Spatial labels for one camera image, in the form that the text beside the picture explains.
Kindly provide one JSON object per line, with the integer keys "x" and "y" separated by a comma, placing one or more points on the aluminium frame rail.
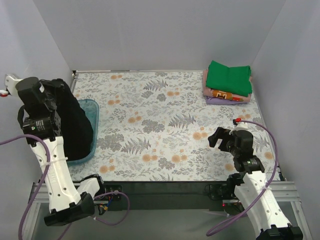
{"x": 172, "y": 195}

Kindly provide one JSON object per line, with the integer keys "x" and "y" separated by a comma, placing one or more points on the lavender folded t-shirt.
{"x": 219, "y": 101}

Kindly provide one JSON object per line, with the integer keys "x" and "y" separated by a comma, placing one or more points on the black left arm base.
{"x": 108, "y": 189}

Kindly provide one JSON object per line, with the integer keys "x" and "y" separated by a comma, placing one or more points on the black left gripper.
{"x": 55, "y": 83}

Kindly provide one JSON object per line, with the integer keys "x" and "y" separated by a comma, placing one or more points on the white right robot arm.
{"x": 250, "y": 186}

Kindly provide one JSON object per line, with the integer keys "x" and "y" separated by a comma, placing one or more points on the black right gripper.
{"x": 222, "y": 139}

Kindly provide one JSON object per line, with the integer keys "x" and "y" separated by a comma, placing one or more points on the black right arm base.
{"x": 217, "y": 192}

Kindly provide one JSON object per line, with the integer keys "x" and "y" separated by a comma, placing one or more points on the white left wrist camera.
{"x": 10, "y": 82}

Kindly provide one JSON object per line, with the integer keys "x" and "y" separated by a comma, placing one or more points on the floral table mat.
{"x": 154, "y": 126}

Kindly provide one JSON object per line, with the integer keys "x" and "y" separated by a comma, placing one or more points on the black t-shirt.
{"x": 76, "y": 128}

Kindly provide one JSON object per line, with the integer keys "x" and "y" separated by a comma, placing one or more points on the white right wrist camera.
{"x": 239, "y": 125}

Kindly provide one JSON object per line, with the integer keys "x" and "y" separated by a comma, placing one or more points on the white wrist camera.
{"x": 239, "y": 125}
{"x": 10, "y": 82}

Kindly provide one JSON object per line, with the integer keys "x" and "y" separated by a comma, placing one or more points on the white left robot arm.
{"x": 49, "y": 150}

